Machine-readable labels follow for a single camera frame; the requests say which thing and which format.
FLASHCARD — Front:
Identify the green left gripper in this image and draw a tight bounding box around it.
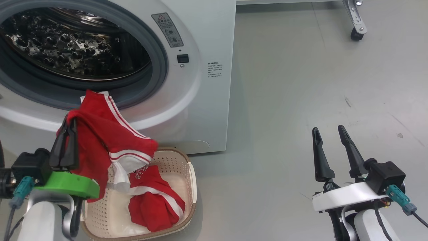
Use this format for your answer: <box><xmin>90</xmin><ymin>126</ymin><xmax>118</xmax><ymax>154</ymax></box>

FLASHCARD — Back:
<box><xmin>33</xmin><ymin>117</ymin><xmax>100</xmax><ymax>200</ymax></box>

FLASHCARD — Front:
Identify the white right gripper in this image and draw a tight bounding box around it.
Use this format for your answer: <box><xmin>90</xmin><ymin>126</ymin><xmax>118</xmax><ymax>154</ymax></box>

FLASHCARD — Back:
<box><xmin>312</xmin><ymin>125</ymin><xmax>385</xmax><ymax>212</ymax></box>

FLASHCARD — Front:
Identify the red white-striped shorts garment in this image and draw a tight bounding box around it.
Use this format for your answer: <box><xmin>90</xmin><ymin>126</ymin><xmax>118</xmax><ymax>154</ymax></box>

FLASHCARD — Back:
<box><xmin>56</xmin><ymin>89</ymin><xmax>158</xmax><ymax>203</ymax></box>

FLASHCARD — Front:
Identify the steel washing machine drum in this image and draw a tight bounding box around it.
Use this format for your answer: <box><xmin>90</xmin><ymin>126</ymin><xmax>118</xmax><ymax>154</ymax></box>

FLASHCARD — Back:
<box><xmin>0</xmin><ymin>7</ymin><xmax>151</xmax><ymax>81</ymax></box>

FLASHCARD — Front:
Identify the grey rubber door gasket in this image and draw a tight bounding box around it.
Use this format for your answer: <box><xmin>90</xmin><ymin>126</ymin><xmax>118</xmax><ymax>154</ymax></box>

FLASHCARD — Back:
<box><xmin>0</xmin><ymin>0</ymin><xmax>169</xmax><ymax>111</ymax></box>

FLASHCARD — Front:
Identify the cream perforated laundry basket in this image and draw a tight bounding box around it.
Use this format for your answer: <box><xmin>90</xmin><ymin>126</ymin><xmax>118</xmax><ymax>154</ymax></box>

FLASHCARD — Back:
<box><xmin>80</xmin><ymin>147</ymin><xmax>198</xmax><ymax>241</ymax></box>

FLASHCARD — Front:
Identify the white front-load washing machine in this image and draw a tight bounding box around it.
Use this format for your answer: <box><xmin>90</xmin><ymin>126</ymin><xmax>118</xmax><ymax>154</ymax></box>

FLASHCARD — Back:
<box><xmin>0</xmin><ymin>0</ymin><xmax>237</xmax><ymax>158</ymax></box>

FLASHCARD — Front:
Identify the round filter cover panel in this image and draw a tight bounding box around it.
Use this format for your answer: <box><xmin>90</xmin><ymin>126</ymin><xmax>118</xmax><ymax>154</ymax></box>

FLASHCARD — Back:
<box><xmin>174</xmin><ymin>140</ymin><xmax>210</xmax><ymax>155</ymax></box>

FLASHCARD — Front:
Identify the small printed text label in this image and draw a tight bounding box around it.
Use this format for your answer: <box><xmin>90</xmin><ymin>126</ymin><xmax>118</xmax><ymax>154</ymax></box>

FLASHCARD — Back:
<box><xmin>207</xmin><ymin>61</ymin><xmax>224</xmax><ymax>79</ymax></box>

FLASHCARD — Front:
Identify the grey warning sticker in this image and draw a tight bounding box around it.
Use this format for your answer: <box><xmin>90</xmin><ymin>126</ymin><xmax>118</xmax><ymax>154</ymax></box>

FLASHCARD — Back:
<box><xmin>151</xmin><ymin>13</ymin><xmax>184</xmax><ymax>48</ymax></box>

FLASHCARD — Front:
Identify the teal left camera connector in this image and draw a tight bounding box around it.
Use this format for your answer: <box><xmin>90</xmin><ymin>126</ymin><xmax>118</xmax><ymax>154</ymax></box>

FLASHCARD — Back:
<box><xmin>9</xmin><ymin>176</ymin><xmax>35</xmax><ymax>209</ymax></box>

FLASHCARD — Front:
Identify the teal camera connector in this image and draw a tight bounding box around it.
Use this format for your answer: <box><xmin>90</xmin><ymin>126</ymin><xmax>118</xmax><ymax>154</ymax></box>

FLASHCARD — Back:
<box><xmin>9</xmin><ymin>176</ymin><xmax>35</xmax><ymax>209</ymax></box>
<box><xmin>385</xmin><ymin>184</ymin><xmax>418</xmax><ymax>216</ymax></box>

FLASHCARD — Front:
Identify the teal right camera connector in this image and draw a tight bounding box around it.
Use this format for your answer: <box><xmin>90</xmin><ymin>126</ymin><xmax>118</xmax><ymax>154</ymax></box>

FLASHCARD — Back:
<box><xmin>385</xmin><ymin>184</ymin><xmax>418</xmax><ymax>216</ymax></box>

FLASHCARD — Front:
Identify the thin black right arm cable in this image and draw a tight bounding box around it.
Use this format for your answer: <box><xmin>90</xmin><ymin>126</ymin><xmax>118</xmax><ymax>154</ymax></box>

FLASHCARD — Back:
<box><xmin>373</xmin><ymin>200</ymin><xmax>394</xmax><ymax>241</ymax></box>

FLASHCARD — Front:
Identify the black left camera cable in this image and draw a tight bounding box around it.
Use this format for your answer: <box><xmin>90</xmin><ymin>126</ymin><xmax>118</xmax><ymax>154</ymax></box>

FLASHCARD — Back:
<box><xmin>3</xmin><ymin>204</ymin><xmax>17</xmax><ymax>241</ymax></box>

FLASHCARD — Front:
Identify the black camera cable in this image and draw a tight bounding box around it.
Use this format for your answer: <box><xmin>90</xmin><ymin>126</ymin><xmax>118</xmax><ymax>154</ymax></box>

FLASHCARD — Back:
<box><xmin>3</xmin><ymin>204</ymin><xmax>17</xmax><ymax>241</ymax></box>
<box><xmin>411</xmin><ymin>211</ymin><xmax>428</xmax><ymax>229</ymax></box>

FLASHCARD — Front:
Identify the black right camera cable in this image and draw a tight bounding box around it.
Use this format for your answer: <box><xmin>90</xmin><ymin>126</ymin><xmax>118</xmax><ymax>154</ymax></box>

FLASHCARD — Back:
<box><xmin>411</xmin><ymin>211</ymin><xmax>428</xmax><ymax>229</ymax></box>

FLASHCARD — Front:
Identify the metal frame leg with caster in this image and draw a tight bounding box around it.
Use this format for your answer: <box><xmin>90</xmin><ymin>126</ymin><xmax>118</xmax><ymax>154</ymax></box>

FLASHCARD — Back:
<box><xmin>342</xmin><ymin>0</ymin><xmax>368</xmax><ymax>42</ymax></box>

